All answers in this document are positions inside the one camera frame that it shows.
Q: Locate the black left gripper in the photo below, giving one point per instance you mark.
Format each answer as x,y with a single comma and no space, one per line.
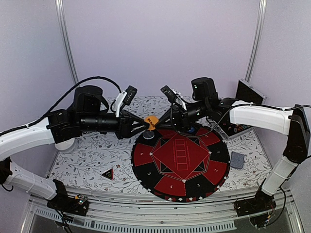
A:
126,124

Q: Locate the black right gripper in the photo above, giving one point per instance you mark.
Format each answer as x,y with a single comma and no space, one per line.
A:
180,117

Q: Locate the black dealer button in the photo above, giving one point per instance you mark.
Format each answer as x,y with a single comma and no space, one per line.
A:
148,135

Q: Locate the orange big blind button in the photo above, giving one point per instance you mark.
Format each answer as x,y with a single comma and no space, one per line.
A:
152,121

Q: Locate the blue small blind button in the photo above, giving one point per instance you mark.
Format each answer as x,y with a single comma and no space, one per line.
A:
191,129

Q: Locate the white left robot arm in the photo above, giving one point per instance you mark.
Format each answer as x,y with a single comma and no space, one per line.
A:
89,112

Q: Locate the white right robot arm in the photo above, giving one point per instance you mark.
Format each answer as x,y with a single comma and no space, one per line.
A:
273,143

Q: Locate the floral patterned tablecloth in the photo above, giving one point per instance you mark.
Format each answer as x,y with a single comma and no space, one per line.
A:
95,153

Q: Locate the round red black poker mat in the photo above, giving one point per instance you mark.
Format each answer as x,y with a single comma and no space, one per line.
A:
178,168

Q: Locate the triangular red black token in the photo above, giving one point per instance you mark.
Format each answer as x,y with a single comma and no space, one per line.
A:
108,174

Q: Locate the white round dish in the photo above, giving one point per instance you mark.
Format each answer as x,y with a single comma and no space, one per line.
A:
66,146

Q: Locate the blue playing card deck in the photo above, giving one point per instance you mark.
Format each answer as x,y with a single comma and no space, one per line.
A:
237,160

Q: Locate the aluminium poker chip case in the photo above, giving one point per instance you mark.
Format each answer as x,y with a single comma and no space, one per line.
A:
245,94

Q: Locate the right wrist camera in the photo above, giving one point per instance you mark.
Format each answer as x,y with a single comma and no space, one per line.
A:
174,97

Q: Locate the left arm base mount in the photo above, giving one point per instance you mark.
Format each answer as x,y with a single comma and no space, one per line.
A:
77,205

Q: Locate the aluminium front rail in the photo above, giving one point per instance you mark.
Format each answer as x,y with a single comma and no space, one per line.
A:
138,211

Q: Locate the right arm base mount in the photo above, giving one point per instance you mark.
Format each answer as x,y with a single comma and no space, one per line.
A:
259,211

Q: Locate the right aluminium frame post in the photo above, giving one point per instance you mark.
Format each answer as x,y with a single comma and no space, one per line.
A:
257,37

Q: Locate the aluminium frame post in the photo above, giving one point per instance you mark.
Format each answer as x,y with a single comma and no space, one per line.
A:
60,12
257,37

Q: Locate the left aluminium frame post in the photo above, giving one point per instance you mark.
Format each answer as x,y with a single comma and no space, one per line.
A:
60,12

